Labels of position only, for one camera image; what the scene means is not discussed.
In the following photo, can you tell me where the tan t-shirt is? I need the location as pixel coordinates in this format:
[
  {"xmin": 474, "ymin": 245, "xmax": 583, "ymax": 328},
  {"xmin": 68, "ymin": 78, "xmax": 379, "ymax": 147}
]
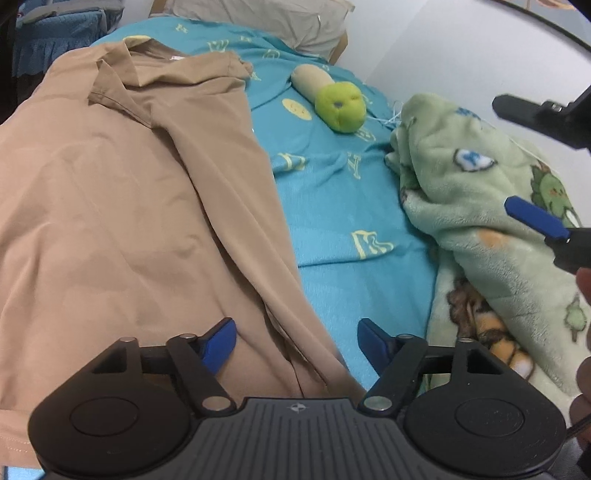
[{"xmin": 1, "ymin": 38, "xmax": 363, "ymax": 468}]

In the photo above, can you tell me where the person's right hand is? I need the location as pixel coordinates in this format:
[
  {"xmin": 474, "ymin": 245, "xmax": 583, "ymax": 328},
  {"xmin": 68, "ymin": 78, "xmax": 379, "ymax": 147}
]
[{"xmin": 570, "ymin": 268, "xmax": 591, "ymax": 423}]

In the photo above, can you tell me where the green fleece blanket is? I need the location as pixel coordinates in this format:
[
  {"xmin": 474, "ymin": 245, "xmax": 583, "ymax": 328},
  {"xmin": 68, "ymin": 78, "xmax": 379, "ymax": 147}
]
[{"xmin": 386, "ymin": 94, "xmax": 590, "ymax": 402}]

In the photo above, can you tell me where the teal patterned bed sheet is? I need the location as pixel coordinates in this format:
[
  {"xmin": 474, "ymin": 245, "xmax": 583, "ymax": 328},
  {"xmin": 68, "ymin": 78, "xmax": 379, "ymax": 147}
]
[{"xmin": 109, "ymin": 17, "xmax": 436, "ymax": 387}]

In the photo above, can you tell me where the green and beige plush toy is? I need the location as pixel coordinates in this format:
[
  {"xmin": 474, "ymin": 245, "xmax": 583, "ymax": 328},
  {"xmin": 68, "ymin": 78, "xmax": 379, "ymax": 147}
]
[{"xmin": 290, "ymin": 64, "xmax": 367, "ymax": 134}]

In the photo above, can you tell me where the grey pillow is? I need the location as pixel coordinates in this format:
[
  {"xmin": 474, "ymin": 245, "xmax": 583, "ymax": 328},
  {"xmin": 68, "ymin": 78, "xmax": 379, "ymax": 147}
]
[{"xmin": 163, "ymin": 0, "xmax": 357, "ymax": 59}]

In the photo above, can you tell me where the blue chair near wall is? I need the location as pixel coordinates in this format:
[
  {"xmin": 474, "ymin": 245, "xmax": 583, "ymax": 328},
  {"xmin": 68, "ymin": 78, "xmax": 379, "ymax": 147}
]
[{"xmin": 12, "ymin": 0, "xmax": 124, "ymax": 77}]

